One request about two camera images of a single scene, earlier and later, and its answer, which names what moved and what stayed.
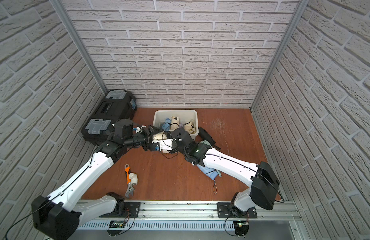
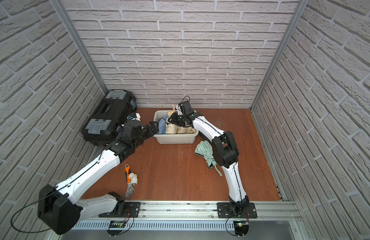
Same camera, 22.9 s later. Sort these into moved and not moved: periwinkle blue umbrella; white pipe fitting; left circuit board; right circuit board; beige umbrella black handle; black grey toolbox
Moved: periwinkle blue umbrella; beige umbrella black handle
Not moved: black grey toolbox; right circuit board; left circuit board; white pipe fitting
